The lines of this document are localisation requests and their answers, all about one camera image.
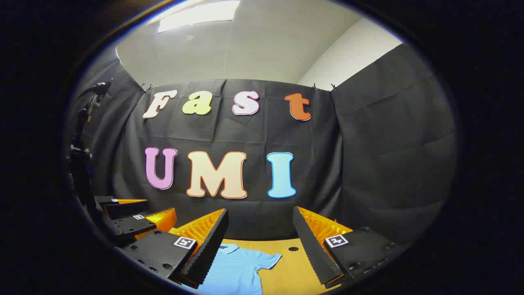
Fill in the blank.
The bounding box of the black backdrop cloth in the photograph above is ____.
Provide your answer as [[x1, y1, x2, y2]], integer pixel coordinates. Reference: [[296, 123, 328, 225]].
[[65, 43, 457, 243]]

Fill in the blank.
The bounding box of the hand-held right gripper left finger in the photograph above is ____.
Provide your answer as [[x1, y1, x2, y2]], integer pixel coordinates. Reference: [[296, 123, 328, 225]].
[[123, 208, 230, 289]]

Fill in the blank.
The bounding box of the light blue T-shirt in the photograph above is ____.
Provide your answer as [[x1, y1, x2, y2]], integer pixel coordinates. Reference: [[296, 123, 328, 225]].
[[196, 244, 282, 295]]

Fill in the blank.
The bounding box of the ceiling light panel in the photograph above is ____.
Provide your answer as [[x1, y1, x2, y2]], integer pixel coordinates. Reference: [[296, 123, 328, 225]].
[[158, 0, 241, 34]]

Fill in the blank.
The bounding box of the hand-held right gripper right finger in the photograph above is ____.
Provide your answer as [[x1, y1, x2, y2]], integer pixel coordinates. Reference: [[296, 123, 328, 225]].
[[293, 206, 410, 286]]

